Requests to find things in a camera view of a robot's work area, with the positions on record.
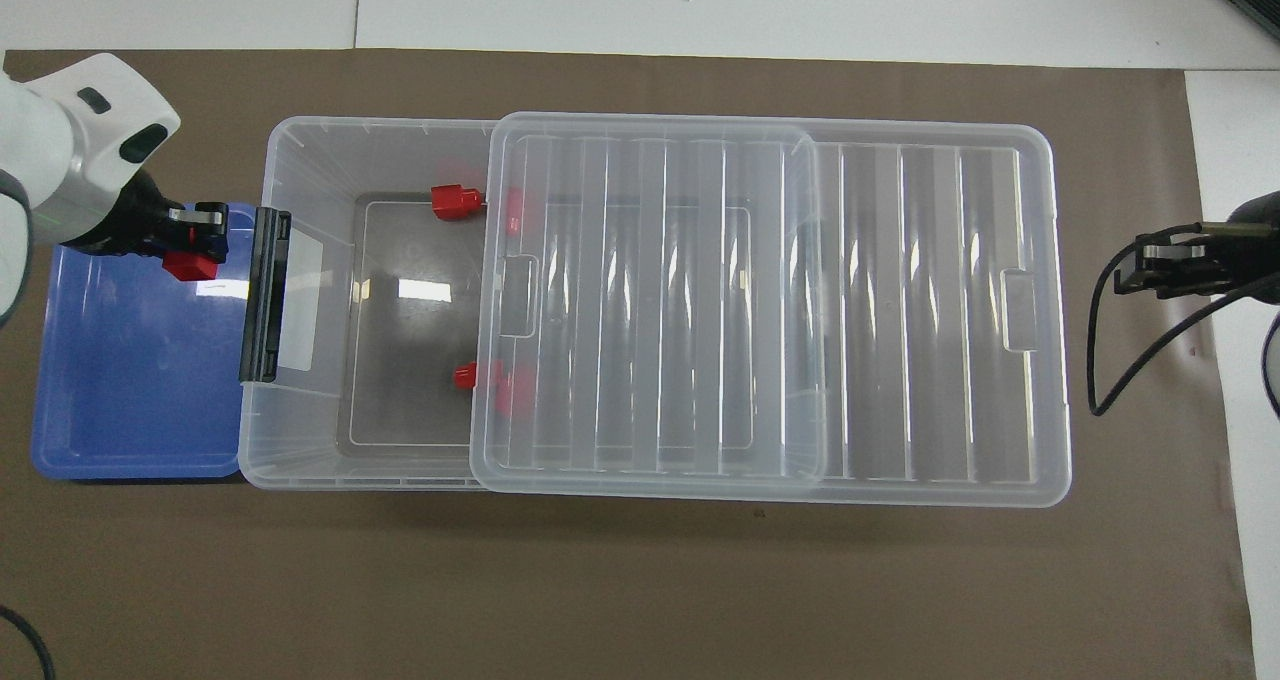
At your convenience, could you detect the black box latch handle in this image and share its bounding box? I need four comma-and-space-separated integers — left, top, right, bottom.
238, 208, 293, 386

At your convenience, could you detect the blue plastic tray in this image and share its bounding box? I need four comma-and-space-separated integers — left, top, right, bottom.
30, 203, 256, 483

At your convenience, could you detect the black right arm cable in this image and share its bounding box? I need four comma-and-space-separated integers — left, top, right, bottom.
1088, 220, 1251, 418

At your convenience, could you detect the clear plastic storage box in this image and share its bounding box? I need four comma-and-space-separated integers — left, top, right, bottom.
238, 115, 831, 491

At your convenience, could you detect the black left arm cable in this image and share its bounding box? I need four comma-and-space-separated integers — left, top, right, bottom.
0, 605, 56, 680

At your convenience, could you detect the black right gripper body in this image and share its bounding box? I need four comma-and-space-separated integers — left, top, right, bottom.
1215, 192, 1280, 306

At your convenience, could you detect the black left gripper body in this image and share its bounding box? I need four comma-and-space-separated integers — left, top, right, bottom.
85, 165, 186, 256

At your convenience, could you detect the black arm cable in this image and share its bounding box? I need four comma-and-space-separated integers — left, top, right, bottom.
1088, 220, 1251, 418
0, 605, 56, 680

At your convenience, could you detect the clear ribbed plastic lid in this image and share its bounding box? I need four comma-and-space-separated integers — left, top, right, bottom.
470, 110, 1073, 509

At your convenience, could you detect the brown table mat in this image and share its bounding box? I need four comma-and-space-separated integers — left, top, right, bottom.
0, 48, 1256, 680

